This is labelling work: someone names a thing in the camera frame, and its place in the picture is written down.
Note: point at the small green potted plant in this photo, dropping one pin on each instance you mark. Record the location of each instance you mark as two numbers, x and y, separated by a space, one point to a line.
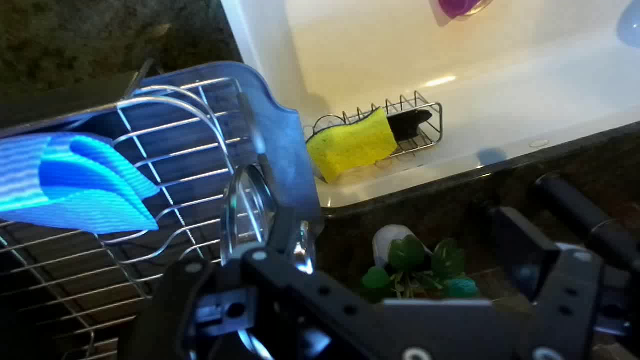
404 266

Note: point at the metal wire dish rack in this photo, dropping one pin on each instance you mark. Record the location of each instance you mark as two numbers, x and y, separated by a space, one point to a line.
69 295

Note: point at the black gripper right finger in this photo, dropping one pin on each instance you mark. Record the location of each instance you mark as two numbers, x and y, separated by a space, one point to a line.
563 287

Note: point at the yellow sponge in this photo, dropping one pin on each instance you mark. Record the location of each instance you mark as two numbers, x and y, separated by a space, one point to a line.
342 148

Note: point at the wire sponge caddy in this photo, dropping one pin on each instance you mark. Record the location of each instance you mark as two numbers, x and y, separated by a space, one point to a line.
428 135

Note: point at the glass pot lid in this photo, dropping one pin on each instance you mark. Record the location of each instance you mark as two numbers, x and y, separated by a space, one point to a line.
255 218

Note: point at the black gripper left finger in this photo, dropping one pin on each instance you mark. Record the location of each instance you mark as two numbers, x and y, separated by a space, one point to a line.
258 297

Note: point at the blue striped towel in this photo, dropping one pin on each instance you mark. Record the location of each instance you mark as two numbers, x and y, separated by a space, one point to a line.
72 180

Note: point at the white sink basin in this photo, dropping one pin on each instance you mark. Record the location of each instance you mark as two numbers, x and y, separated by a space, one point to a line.
513 77

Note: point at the purple plastic bowl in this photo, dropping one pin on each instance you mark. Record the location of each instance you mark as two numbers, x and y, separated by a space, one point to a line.
458 8

